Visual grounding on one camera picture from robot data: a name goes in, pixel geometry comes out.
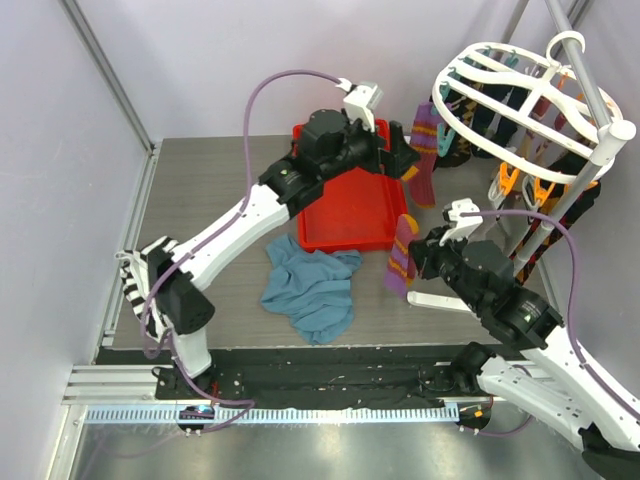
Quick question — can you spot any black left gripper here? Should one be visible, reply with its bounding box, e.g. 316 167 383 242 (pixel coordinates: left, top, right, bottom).
319 110 419 183

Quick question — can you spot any purple striped sock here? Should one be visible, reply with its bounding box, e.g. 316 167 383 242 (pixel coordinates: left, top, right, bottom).
384 214 419 301
402 100 441 208

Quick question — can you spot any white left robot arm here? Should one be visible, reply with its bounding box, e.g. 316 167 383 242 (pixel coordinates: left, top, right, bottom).
147 110 419 399

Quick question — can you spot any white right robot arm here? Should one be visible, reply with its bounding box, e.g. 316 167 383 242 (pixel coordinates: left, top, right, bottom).
408 227 639 479

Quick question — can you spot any white round sock hanger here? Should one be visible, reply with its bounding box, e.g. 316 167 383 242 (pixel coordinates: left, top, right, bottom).
431 42 637 185

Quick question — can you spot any white stand base foot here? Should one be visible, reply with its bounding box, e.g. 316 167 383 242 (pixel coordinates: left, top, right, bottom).
406 291 471 313

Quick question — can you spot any red plastic bin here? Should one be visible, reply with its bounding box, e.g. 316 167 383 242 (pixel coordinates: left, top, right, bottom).
292 123 407 253

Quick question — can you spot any blue t-shirt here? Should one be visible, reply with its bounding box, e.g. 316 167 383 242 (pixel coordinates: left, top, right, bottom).
260 234 363 345

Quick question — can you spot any grey metal stand pole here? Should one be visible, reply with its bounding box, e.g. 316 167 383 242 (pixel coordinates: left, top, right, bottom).
509 0 636 276

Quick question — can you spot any black white striped cloth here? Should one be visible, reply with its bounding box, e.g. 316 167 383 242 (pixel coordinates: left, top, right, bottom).
115 236 178 341

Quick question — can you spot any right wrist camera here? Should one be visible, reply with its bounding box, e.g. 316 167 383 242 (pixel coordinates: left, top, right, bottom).
439 198 483 246

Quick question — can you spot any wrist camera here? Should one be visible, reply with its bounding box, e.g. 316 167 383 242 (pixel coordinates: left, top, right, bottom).
343 82 383 132
439 198 483 246

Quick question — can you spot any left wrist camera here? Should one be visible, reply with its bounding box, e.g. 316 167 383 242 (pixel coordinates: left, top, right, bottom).
343 82 383 132

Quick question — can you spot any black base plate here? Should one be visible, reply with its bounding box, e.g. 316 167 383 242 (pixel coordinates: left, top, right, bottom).
152 342 498 410

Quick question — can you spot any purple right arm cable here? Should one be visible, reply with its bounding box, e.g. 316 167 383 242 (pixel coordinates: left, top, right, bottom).
459 208 640 421

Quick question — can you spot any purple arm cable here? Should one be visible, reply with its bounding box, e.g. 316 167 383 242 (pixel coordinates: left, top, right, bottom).
139 69 351 431
459 208 640 421

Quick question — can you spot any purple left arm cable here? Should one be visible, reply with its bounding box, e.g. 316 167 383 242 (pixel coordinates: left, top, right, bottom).
139 69 351 431

